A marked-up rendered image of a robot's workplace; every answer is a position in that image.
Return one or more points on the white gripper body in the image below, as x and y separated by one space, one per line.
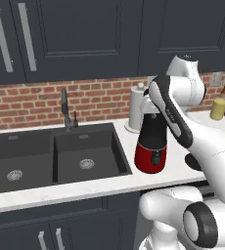
149 106

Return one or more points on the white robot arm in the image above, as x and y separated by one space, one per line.
212 153

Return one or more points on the white paper towel roll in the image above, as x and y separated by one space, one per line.
135 107

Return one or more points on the brown bottle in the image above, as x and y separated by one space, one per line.
224 91

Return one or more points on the black double sink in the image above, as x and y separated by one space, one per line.
85 153

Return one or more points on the dark grey tap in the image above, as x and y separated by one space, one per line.
65 107

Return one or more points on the dark wide cupboard door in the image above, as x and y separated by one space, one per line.
81 32

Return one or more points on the dark base cupboard door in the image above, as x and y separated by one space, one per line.
98 231
13 239

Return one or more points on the dark panel under sink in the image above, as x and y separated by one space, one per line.
52 213

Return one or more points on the grey wall socket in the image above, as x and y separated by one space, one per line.
217 79

